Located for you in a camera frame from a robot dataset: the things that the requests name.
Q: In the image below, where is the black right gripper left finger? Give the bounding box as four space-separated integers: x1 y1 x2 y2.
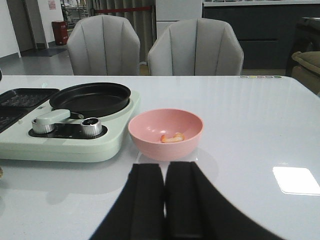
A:
90 163 165 240

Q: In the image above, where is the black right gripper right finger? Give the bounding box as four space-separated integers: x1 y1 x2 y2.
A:
165 161 279 240

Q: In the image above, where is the orange shrimp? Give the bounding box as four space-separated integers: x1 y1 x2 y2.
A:
160 132 185 143

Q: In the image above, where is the pink bowl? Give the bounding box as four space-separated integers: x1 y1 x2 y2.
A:
128 108 204 161

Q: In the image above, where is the green breakfast maker base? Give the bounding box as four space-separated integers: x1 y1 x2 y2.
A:
0 90 140 163

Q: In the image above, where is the right silver control knob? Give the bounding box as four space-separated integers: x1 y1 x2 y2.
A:
80 117 103 137

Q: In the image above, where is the silver control knob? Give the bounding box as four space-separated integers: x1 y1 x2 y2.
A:
31 118 55 135
80 117 103 137

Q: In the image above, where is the black round frying pan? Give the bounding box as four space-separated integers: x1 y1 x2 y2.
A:
49 82 131 120

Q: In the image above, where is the left silver control knob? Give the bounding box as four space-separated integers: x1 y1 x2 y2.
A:
31 118 55 135

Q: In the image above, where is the right grey upholstered chair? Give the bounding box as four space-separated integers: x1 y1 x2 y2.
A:
147 18 244 76

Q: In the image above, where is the grey upholstered chair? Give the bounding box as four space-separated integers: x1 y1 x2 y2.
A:
147 18 244 76
67 15 141 76

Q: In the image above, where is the left grey upholstered chair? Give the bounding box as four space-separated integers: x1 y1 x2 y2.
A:
67 15 141 76

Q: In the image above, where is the beige cushion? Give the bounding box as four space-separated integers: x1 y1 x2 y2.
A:
291 51 320 97

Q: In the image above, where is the dark grey counter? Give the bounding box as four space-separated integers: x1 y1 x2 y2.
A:
203 0 320 69

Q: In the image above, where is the white cabinet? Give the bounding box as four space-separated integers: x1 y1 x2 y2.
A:
155 0 203 42

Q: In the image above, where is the red bin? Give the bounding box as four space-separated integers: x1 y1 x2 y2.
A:
51 20 68 46

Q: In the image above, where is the dark armchair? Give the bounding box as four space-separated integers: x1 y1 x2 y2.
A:
285 17 320 76

